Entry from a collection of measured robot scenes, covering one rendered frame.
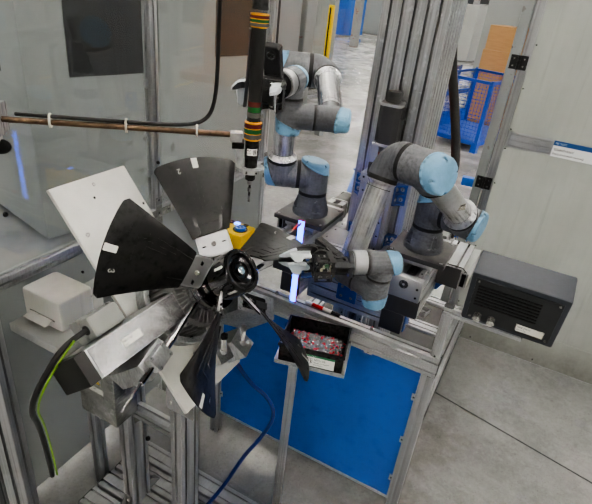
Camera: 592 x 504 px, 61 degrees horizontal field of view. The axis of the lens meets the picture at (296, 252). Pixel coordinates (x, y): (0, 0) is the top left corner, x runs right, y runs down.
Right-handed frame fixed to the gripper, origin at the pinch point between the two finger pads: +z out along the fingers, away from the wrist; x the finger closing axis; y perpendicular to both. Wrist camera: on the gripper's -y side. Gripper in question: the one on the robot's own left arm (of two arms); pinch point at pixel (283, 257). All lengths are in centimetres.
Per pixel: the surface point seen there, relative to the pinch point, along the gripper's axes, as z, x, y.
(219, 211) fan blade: 18.7, -14.3, -1.1
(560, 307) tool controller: -70, -5, 29
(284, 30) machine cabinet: -59, 26, -456
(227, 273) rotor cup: 16.9, -7.5, 17.7
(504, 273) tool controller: -60, -7, 17
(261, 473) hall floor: -3, 119, -6
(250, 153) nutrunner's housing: 11.7, -33.0, 2.1
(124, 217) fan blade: 40, -24, 20
